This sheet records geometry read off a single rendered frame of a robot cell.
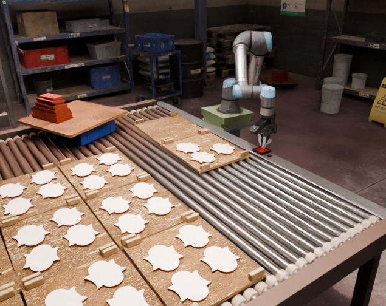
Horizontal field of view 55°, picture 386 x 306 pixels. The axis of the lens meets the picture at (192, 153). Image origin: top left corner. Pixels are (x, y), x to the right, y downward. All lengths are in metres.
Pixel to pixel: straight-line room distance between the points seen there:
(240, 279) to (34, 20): 5.37
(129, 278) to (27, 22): 5.17
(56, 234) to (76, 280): 0.29
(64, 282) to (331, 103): 4.86
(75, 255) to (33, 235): 0.22
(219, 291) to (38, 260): 0.66
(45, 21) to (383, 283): 5.39
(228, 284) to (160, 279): 0.23
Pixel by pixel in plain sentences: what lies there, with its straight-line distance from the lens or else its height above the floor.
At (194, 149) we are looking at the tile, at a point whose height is 0.95.
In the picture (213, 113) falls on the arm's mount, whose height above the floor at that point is 0.96.
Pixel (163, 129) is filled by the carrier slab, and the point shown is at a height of 0.94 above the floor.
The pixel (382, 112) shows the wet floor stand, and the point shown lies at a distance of 5.47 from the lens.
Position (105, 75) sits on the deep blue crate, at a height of 0.36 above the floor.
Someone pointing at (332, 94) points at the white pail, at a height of 0.29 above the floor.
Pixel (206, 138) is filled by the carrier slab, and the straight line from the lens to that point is 2.32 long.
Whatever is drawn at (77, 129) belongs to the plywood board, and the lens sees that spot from 2.33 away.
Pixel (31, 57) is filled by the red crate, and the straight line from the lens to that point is 6.14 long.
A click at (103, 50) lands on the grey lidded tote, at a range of 6.46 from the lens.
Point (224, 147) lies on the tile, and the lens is 2.17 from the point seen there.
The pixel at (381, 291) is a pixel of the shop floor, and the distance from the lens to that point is 2.82.
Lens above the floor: 1.86
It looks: 26 degrees down
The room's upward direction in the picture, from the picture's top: 1 degrees counter-clockwise
